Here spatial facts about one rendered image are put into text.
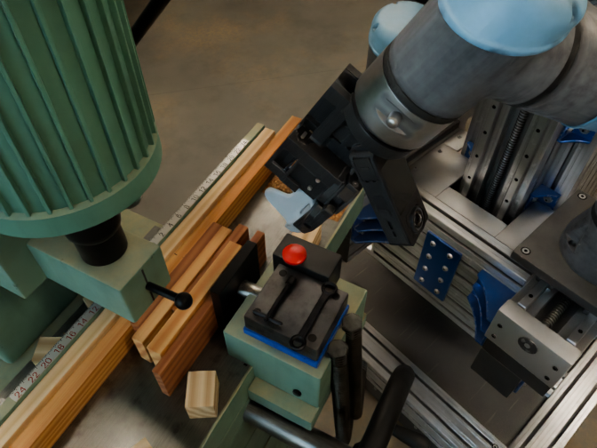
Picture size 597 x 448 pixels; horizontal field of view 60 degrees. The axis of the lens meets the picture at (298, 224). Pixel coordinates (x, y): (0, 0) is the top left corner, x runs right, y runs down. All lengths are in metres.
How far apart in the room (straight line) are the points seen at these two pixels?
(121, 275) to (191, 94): 2.12
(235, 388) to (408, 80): 0.45
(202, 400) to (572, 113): 0.48
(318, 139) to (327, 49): 2.50
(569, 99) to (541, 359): 0.62
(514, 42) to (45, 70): 0.29
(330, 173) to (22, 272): 0.38
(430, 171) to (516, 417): 0.68
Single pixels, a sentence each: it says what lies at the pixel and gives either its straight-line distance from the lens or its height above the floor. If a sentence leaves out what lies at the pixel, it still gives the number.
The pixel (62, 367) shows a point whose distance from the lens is 0.70.
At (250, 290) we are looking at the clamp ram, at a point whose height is 0.96.
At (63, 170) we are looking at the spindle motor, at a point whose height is 1.26.
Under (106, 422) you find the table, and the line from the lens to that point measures 0.71.
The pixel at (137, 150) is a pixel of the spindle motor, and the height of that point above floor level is 1.24.
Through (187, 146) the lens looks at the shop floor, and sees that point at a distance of 2.37.
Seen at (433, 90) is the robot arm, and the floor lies 1.32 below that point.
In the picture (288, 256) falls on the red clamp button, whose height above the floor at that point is 1.02.
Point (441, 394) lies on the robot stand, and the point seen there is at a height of 0.23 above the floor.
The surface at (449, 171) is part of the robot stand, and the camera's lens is 1.20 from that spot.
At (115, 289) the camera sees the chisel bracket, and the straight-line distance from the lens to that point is 0.58.
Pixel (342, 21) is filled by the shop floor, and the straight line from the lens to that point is 3.21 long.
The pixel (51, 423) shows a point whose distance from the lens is 0.69.
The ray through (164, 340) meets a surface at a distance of 0.65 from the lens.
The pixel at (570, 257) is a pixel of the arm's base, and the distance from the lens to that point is 0.98.
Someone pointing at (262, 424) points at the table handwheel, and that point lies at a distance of 0.75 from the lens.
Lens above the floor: 1.53
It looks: 50 degrees down
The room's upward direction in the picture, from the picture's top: straight up
